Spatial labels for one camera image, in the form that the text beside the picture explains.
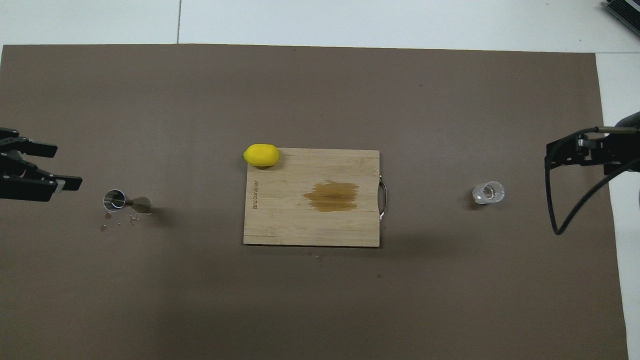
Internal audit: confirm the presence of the wooden cutting board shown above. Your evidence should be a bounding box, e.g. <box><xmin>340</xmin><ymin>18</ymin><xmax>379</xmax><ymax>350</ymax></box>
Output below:
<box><xmin>243</xmin><ymin>147</ymin><xmax>388</xmax><ymax>248</ymax></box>

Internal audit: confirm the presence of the brown table mat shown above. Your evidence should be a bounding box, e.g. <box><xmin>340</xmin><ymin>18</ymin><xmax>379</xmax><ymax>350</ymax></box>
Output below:
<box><xmin>0</xmin><ymin>44</ymin><xmax>630</xmax><ymax>360</ymax></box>

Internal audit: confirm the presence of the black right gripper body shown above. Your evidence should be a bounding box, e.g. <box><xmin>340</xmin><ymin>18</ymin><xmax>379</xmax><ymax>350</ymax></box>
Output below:
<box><xmin>602</xmin><ymin>134</ymin><xmax>640</xmax><ymax>176</ymax></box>

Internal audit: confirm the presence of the steel double jigger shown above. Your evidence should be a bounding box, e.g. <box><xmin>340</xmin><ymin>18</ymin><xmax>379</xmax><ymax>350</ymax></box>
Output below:
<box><xmin>103</xmin><ymin>189</ymin><xmax>152</xmax><ymax>216</ymax></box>

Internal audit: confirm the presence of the grey ribbed device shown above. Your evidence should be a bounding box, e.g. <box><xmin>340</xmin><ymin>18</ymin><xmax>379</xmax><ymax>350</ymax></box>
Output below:
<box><xmin>602</xmin><ymin>0</ymin><xmax>640</xmax><ymax>37</ymax></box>

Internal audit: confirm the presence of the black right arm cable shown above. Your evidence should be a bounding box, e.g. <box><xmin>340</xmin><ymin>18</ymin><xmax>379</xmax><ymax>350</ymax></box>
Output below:
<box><xmin>545</xmin><ymin>126</ymin><xmax>640</xmax><ymax>236</ymax></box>

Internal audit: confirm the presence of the yellow lemon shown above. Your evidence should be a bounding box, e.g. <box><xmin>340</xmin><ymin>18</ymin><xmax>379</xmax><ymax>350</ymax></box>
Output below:
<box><xmin>243</xmin><ymin>143</ymin><xmax>281</xmax><ymax>168</ymax></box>

